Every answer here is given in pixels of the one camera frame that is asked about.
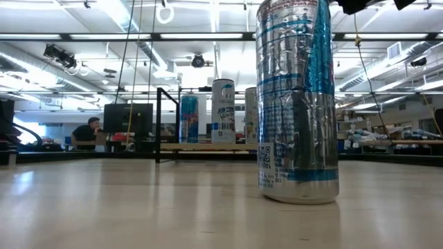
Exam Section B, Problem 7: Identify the silver and blue Red Bull can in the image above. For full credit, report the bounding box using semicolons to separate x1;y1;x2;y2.
255;0;340;205

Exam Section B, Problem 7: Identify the white Celsius Arctic Vibe can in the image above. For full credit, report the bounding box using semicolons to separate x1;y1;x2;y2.
211;78;237;145

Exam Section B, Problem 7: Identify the wooden background table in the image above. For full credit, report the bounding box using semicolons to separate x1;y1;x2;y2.
345;138;443;156

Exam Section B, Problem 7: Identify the black monitor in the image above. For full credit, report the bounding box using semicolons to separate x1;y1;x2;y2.
102;102;154;145

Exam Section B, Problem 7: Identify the black ceiling projector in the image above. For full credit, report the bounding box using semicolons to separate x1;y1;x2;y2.
43;44;78;70

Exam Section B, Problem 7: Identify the person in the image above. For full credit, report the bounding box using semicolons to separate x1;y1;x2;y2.
71;116;104;151

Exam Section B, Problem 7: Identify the black box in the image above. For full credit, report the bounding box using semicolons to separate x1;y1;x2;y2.
0;100;15;136

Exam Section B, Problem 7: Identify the black hanging cable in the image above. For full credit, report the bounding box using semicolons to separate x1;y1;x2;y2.
352;12;394;145
115;0;136;104

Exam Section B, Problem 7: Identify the round black ceiling camera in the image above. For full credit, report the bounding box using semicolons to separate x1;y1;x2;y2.
190;53;206;68

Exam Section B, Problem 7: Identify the wooden shelf with black frame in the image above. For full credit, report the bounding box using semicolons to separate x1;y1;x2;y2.
154;86;259;165

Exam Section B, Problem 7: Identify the black metal table frame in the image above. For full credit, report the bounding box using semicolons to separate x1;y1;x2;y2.
0;149;443;166

